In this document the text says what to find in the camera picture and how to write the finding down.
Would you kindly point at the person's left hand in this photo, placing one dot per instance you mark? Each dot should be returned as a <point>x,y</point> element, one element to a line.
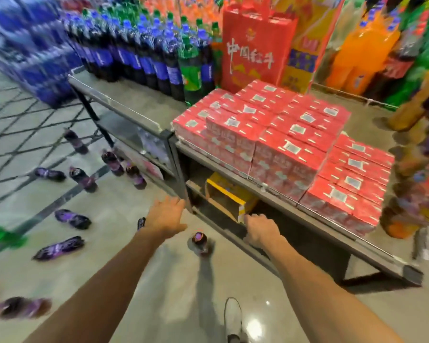
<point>164,217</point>

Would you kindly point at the person's right hand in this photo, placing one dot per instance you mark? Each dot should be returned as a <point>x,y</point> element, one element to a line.
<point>262,230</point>

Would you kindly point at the group of purple bottles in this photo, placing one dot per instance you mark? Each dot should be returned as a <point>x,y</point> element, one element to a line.
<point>73,219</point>

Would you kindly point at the green soda bottle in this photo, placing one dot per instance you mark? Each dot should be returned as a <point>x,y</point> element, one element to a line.
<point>3,235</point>

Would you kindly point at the person's left forearm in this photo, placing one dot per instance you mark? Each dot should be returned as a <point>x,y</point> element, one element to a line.
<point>103,292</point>

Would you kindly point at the person's right forearm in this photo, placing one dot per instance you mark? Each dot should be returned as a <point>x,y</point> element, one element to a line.
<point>325,296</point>

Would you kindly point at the person's right white shoe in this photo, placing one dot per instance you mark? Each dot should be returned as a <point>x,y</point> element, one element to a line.
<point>234,317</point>

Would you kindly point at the row of mixed juice bottles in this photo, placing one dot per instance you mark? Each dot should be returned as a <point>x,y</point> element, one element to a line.
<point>414,175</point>

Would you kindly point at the row of red capped green bottles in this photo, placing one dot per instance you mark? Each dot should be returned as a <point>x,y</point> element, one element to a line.
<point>425,49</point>

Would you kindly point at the yellow cardboard carton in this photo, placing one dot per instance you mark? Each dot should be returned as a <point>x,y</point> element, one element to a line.
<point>228,196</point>

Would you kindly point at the pink white carton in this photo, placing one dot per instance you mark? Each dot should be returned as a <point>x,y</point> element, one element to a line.
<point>143,167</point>

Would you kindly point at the shrink-wrapped water bottle pack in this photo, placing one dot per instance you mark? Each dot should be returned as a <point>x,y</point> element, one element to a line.
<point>152,146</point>

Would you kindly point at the dark metal display table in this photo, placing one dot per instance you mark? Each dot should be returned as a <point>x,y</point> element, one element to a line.
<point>343,242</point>
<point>128,103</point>

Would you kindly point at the stack of red drink packs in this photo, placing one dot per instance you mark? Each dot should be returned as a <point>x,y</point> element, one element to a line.
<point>279,146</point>

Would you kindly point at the row of blue label colas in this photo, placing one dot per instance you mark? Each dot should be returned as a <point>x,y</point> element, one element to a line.
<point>146,60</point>

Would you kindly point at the red gift bag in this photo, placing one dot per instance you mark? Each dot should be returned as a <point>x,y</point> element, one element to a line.
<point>254,49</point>

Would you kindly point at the yellow orange gift carton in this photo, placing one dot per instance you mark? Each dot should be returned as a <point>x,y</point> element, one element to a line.
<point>307,49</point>

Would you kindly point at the stack of blue drink packs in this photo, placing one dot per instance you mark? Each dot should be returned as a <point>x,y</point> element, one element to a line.
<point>28,60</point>

